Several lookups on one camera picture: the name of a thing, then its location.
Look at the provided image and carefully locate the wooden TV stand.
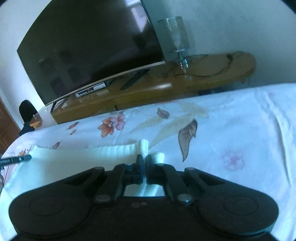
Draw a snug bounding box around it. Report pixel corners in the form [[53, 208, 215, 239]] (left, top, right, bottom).
[[39, 51, 256, 128]]

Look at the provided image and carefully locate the floral white bed sheet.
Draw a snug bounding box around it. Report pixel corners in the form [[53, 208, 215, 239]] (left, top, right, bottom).
[[4, 84, 295, 240]]

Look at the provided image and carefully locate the white knit sweater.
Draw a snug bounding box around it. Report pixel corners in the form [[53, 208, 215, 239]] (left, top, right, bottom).
[[1, 140, 165, 240]]

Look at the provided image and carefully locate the large curved black television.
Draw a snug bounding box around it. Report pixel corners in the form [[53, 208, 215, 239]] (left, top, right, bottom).
[[17, 1, 165, 104]]

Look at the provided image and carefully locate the glass table lamp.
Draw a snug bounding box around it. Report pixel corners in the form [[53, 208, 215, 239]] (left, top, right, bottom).
[[158, 16, 192, 80]]

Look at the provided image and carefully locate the silver set-top box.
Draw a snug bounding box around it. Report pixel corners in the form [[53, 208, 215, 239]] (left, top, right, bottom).
[[75, 82, 108, 97]]

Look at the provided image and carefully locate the brown wooden wardrobe door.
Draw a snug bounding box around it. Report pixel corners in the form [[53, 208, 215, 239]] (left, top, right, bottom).
[[0, 101, 20, 154]]

